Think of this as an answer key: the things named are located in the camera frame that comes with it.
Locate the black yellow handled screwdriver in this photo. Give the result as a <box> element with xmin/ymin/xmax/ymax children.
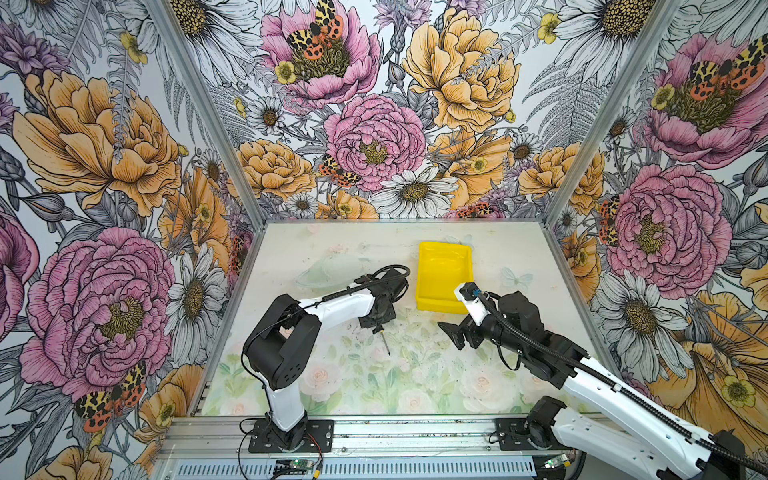
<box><xmin>372</xmin><ymin>325</ymin><xmax>391</xmax><ymax>357</ymax></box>

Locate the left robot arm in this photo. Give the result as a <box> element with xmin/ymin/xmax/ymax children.
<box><xmin>241</xmin><ymin>264</ymin><xmax>410</xmax><ymax>454</ymax></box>

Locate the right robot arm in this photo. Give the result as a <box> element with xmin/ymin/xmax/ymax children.
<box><xmin>439</xmin><ymin>282</ymin><xmax>764</xmax><ymax>479</ymax></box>

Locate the yellow plastic bin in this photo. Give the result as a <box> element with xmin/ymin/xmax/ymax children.
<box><xmin>415</xmin><ymin>242</ymin><xmax>474</xmax><ymax>315</ymax></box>

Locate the green circuit board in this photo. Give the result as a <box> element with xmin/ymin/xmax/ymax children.
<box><xmin>272</xmin><ymin>459</ymin><xmax>315</xmax><ymax>479</ymax></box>

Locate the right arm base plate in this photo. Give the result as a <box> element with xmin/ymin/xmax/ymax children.
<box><xmin>494</xmin><ymin>417</ymin><xmax>560</xmax><ymax>451</ymax></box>

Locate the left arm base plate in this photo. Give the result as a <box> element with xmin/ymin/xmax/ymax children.
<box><xmin>248</xmin><ymin>416</ymin><xmax>335</xmax><ymax>454</ymax></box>

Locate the left corner aluminium post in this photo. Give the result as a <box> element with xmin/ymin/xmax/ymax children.
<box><xmin>147</xmin><ymin>1</ymin><xmax>267</xmax><ymax>233</ymax></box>

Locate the corner aluminium post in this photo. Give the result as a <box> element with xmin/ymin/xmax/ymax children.
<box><xmin>147</xmin><ymin>1</ymin><xmax>267</xmax><ymax>233</ymax></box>
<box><xmin>542</xmin><ymin>0</ymin><xmax>683</xmax><ymax>228</ymax></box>

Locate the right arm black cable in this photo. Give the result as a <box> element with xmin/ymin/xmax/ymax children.
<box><xmin>473</xmin><ymin>290</ymin><xmax>768</xmax><ymax>475</ymax></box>

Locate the right corner aluminium post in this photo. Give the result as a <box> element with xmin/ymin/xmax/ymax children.
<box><xmin>542</xmin><ymin>0</ymin><xmax>683</xmax><ymax>228</ymax></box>

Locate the aluminium front rail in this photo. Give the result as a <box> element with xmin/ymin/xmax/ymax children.
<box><xmin>151</xmin><ymin>415</ymin><xmax>606</xmax><ymax>479</ymax></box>

